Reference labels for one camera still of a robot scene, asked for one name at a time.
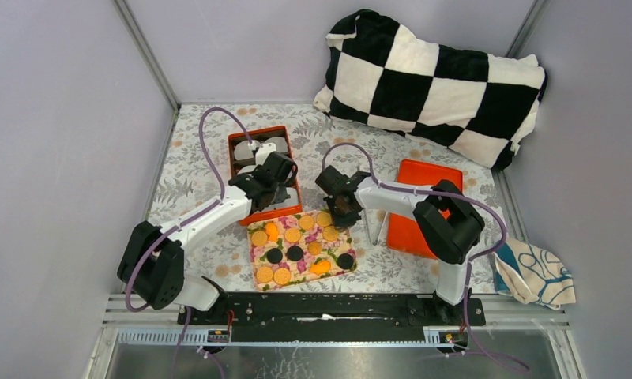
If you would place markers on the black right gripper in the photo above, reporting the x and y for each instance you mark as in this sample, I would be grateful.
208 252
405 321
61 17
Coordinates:
341 223

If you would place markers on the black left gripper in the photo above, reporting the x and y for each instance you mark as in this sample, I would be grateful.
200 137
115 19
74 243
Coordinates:
283 194

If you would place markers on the orange compartment cookie box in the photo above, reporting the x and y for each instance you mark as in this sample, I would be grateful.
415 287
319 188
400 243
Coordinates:
260 135

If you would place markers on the round swirl butter cookie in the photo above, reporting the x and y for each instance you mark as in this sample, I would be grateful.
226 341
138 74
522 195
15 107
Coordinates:
314 248

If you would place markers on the orange fish shaped cookie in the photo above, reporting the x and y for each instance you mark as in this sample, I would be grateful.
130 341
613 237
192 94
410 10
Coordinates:
272 231
320 268

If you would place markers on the floral cookie tray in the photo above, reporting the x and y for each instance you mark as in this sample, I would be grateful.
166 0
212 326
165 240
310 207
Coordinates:
300 269

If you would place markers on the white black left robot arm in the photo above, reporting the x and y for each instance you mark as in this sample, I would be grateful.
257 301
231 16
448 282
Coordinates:
153 265

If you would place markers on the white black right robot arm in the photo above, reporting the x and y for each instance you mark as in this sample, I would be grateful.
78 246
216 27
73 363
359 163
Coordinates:
448 222

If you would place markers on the white paper cupcake liner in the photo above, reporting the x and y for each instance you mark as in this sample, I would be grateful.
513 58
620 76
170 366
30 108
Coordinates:
247 169
245 150
279 143
293 197

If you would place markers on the black sandwich cookie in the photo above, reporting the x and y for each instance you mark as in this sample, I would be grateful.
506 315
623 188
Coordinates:
274 256
345 261
295 253

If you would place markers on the round tan biscuit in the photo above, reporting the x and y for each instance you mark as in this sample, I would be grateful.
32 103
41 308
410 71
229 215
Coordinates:
282 276
306 222
324 219
330 234
293 235
259 238
264 274

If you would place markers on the floral table mat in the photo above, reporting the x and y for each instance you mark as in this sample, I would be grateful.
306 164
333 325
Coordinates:
198 159

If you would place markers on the black white checkered pillow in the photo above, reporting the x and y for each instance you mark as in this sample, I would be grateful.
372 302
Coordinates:
474 103

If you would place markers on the blue cream patterned cloth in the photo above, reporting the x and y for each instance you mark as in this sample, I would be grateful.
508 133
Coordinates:
532 275

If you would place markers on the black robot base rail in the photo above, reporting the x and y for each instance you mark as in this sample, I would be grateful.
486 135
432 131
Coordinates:
289 317

